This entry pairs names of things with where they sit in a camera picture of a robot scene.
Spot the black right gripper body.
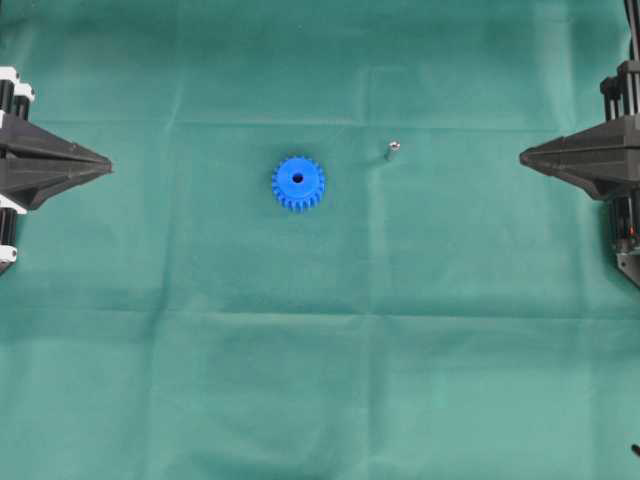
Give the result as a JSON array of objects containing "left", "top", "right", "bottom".
[{"left": 600, "top": 59, "right": 639, "bottom": 285}]

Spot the black cable at right edge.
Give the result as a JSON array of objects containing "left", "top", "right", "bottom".
[{"left": 622, "top": 0, "right": 640, "bottom": 64}]

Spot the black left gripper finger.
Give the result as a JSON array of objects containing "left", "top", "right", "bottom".
[
  {"left": 1, "top": 112, "right": 111, "bottom": 173},
  {"left": 1, "top": 157, "right": 109, "bottom": 210}
]

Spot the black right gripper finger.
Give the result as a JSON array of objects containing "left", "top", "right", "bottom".
[
  {"left": 520, "top": 160, "right": 639, "bottom": 201},
  {"left": 519, "top": 119, "right": 639, "bottom": 165}
]

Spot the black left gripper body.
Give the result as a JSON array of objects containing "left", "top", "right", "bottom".
[{"left": 0, "top": 65, "right": 36, "bottom": 275}]

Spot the green table cloth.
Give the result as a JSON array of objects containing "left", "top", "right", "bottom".
[{"left": 1, "top": 1, "right": 639, "bottom": 479}]

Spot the silver metal shaft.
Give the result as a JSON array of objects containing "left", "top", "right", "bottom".
[{"left": 384, "top": 140, "right": 401, "bottom": 161}]

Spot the blue plastic gear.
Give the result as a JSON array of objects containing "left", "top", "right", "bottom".
[{"left": 271, "top": 156, "right": 326, "bottom": 213}]

